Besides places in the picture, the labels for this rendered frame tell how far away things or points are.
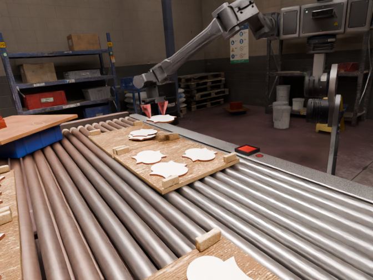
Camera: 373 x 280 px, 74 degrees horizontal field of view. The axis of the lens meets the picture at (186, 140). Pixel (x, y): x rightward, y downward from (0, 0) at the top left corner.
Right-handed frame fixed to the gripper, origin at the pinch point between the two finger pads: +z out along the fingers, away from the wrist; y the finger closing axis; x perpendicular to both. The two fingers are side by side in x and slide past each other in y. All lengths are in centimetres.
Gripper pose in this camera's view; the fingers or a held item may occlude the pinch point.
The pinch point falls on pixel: (156, 116)
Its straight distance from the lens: 122.7
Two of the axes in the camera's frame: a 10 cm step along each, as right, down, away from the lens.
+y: 7.9, -2.5, 5.6
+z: 1.6, 9.7, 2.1
